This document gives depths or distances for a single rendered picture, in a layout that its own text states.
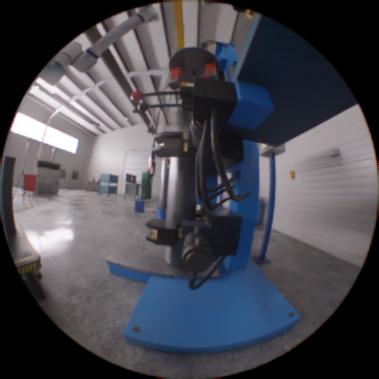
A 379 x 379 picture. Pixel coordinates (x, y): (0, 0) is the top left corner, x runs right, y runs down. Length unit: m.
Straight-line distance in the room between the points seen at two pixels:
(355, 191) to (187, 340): 2.03
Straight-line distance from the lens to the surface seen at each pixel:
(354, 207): 1.98
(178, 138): 0.65
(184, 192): 0.79
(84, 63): 1.19
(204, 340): 0.64
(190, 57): 1.58
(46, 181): 8.26
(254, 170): 0.92
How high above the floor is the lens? 0.71
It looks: 1 degrees up
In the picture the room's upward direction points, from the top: 4 degrees clockwise
